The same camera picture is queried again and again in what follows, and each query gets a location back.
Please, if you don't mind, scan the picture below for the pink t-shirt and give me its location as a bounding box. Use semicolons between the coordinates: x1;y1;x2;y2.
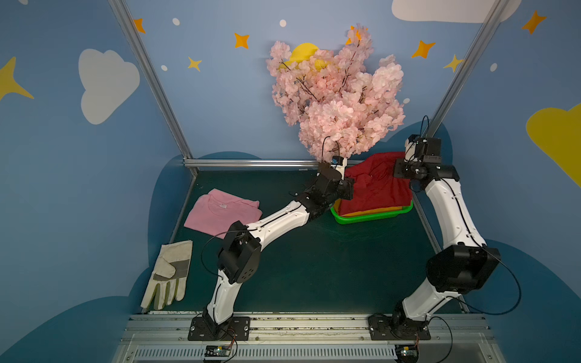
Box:
184;189;263;238

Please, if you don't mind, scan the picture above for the aluminium front rail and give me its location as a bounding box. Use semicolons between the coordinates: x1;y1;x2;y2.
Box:
113;312;505;362

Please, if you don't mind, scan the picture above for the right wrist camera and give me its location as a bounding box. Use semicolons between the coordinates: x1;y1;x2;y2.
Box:
404;135;442;163

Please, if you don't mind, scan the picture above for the pink cherry blossom tree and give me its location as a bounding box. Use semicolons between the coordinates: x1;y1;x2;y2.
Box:
266;25;405;163

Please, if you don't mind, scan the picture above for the aluminium frame back bar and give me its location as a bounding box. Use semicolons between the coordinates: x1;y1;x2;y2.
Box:
183;159;319;169

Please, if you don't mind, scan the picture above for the small circuit board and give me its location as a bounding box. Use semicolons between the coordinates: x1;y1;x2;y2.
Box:
395;345;419;362
204;346;231;358

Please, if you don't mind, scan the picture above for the left small circuit board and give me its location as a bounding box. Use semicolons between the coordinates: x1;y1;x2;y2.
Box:
204;346;231;358

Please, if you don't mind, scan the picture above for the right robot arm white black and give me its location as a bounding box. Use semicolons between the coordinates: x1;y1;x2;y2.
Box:
390;159;501;329

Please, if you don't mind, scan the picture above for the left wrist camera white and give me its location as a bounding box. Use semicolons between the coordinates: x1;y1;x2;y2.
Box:
330;155;348;175

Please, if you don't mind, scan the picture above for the dark red t-shirt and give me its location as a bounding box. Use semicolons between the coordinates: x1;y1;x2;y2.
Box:
338;151;412;214

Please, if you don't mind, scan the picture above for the beige work glove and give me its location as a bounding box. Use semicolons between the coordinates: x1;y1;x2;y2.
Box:
140;240;193;310

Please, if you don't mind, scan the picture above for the aluminium frame post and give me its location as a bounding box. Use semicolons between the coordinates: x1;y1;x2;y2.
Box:
402;0;511;178
108;0;199;178

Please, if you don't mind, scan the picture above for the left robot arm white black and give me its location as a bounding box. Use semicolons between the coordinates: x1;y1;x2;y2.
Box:
202;156;354;330

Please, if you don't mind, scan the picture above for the orange t-shirt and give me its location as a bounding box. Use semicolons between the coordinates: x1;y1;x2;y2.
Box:
339;207;404;218

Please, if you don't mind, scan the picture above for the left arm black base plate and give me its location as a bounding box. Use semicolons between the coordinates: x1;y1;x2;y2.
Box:
187;316;251;341

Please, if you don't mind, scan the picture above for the right small circuit board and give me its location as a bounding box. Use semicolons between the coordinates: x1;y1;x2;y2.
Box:
395;345;419;362

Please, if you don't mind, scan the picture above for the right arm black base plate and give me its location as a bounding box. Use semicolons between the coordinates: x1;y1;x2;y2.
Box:
368;314;431;341

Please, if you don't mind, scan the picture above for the right aluminium frame post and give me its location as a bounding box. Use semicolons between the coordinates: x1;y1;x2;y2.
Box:
402;0;511;178

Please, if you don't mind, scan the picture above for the green plastic basket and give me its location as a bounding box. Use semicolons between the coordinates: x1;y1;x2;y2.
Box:
331;201;414;225

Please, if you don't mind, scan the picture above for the left aluminium frame post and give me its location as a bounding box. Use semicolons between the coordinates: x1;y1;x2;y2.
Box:
108;0;199;178

